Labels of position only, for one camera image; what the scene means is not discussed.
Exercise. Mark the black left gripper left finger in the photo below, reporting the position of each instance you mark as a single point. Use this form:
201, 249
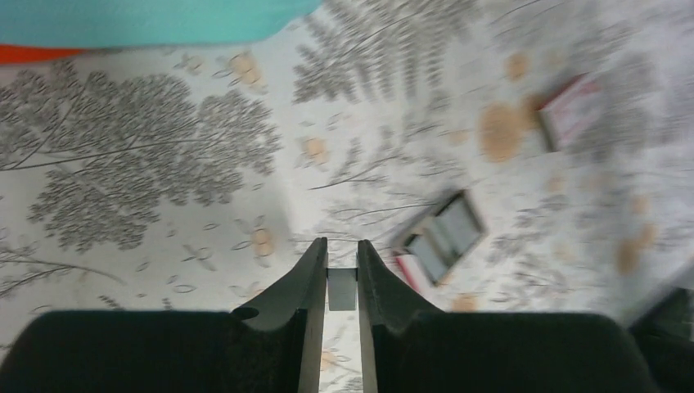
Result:
272, 343

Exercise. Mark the teal t-shirt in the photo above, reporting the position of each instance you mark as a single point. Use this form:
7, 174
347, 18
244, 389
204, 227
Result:
102, 24

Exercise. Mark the orange t-shirt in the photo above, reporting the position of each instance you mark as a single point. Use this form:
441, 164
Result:
12, 54

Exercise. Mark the red staple box sleeve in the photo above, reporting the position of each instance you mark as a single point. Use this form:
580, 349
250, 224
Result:
571, 110

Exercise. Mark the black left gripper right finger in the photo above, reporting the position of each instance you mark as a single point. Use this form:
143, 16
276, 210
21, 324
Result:
410, 345

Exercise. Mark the red staple box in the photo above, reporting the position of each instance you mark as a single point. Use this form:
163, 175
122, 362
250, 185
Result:
434, 241

